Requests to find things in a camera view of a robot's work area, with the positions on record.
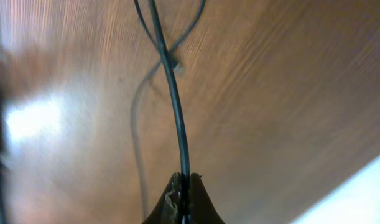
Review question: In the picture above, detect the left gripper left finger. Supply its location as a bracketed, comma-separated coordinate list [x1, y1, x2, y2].
[142, 172, 182, 224]

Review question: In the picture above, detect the black thin cable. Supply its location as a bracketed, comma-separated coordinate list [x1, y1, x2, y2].
[147, 0, 191, 181]

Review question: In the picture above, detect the black cable white plug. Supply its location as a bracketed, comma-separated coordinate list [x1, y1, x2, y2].
[130, 0, 206, 222]

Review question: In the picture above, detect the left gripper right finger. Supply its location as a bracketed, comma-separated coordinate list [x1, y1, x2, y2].
[189, 173, 225, 224]

